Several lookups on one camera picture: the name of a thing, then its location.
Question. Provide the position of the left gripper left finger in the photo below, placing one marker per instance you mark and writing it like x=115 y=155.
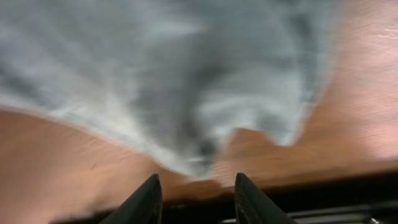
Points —
x=144 y=206

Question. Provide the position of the light blue t-shirt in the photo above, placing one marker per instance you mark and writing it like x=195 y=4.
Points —
x=173 y=79

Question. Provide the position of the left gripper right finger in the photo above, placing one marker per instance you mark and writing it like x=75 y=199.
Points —
x=252 y=206

